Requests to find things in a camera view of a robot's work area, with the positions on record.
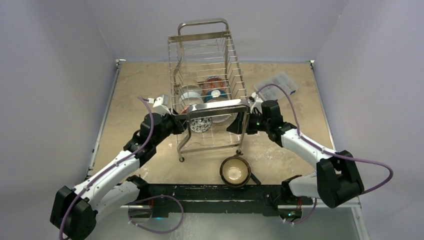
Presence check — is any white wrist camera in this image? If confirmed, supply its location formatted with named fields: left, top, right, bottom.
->
left=248, top=92, right=263, bottom=113
left=147, top=94, right=171, bottom=116

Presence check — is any stainless steel dish rack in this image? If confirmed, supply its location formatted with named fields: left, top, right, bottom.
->
left=167, top=17, right=251, bottom=162

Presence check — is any clear plastic compartment box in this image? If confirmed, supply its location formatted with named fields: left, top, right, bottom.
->
left=254, top=71, right=299, bottom=101

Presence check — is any orange floral patterned bowl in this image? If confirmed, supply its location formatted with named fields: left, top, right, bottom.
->
left=180, top=106, right=189, bottom=115

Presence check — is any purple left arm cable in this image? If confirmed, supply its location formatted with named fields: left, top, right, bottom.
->
left=57, top=96, right=185, bottom=240

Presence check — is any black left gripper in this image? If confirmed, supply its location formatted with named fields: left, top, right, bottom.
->
left=152, top=107, right=192, bottom=146

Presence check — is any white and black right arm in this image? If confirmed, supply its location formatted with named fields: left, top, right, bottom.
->
left=245, top=97, right=365, bottom=209

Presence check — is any white and teal bowl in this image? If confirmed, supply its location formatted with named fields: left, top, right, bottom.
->
left=203, top=89, right=228, bottom=103

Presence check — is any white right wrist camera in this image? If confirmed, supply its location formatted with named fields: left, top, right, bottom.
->
left=248, top=92, right=263, bottom=113

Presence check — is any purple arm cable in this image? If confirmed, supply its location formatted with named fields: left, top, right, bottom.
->
left=255, top=83, right=394, bottom=226
left=57, top=96, right=185, bottom=240

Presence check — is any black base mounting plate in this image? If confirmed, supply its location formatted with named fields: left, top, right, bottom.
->
left=127, top=176, right=313, bottom=218

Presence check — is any black and white patterned bowl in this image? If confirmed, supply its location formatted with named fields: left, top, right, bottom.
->
left=189, top=117, right=213, bottom=133

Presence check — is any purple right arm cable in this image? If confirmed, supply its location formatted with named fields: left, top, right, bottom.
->
left=255, top=83, right=394, bottom=226

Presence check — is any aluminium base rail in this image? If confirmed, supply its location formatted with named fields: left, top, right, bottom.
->
left=59, top=58, right=370, bottom=240

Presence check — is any black-handled claw hammer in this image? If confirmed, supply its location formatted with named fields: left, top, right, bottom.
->
left=236, top=150, right=262, bottom=186

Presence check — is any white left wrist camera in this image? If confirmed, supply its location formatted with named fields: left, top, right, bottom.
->
left=147, top=94, right=171, bottom=116

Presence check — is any dark brown glazed bowl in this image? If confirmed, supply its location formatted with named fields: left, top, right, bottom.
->
left=219, top=156, right=252, bottom=188

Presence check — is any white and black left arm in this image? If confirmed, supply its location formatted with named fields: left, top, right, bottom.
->
left=49, top=113, right=187, bottom=240

